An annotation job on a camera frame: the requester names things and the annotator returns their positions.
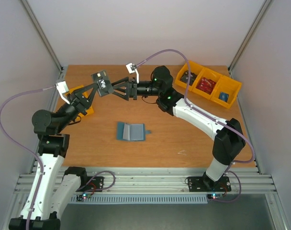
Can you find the right circuit board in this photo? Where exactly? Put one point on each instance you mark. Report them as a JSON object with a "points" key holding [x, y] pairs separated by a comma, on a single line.
{"points": [[215, 196]]}

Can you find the left circuit board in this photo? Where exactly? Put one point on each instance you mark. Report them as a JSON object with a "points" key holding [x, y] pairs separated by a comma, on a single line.
{"points": [[83, 197]]}

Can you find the small yellow bin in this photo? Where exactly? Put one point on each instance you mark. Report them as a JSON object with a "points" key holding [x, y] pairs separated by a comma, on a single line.
{"points": [[81, 99]]}

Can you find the grey slotted cable duct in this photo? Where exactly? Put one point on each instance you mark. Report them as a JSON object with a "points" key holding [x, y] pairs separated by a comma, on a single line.
{"points": [[101, 199]]}

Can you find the black items in bin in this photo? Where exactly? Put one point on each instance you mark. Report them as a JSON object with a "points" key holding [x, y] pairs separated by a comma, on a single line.
{"points": [[186, 77]]}

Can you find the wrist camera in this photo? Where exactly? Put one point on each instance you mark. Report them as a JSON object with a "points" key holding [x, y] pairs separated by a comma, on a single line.
{"points": [[132, 68], [62, 89]]}

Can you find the red cards in bin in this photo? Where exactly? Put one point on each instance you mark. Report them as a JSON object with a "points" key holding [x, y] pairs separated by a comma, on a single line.
{"points": [[206, 85]]}

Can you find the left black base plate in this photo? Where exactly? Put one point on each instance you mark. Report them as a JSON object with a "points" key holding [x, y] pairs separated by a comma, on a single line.
{"points": [[96, 184]]}

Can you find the aluminium frame rail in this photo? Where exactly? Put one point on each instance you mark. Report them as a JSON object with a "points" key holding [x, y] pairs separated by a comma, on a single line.
{"points": [[174, 180]]}

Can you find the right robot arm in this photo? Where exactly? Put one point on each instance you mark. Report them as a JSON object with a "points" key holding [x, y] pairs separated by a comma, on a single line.
{"points": [[227, 135]]}

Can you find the teal leather card holder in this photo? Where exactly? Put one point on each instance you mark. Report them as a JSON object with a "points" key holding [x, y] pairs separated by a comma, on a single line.
{"points": [[131, 132]]}

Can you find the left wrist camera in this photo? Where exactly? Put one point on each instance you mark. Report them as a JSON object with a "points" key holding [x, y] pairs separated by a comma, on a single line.
{"points": [[62, 89]]}

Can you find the circuit board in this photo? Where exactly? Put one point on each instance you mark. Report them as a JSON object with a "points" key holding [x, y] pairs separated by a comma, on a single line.
{"points": [[83, 197], [215, 196]]}

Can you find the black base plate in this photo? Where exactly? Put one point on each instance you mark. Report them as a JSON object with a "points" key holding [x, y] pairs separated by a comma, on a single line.
{"points": [[197, 184], [96, 184]]}

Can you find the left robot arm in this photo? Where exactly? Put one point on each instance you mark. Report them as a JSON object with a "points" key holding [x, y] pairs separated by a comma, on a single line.
{"points": [[45, 204]]}

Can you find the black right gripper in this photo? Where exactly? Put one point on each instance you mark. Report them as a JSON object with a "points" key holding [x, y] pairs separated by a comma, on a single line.
{"points": [[132, 88]]}

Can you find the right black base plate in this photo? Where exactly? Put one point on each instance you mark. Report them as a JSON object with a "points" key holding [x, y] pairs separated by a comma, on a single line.
{"points": [[197, 184]]}

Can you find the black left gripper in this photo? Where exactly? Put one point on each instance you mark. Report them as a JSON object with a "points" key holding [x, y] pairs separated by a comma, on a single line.
{"points": [[80, 102]]}

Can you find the yellow three-compartment bin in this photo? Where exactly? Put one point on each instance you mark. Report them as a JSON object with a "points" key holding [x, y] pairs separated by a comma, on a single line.
{"points": [[223, 84]]}

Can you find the blue card in bin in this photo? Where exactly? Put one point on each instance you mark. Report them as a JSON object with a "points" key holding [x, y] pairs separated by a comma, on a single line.
{"points": [[223, 96]]}

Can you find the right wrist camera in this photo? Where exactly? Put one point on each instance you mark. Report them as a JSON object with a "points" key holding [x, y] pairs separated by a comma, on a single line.
{"points": [[132, 68]]}

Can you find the black VIP credit card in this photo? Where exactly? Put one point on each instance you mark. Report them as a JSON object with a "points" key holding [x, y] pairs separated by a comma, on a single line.
{"points": [[103, 82]]}

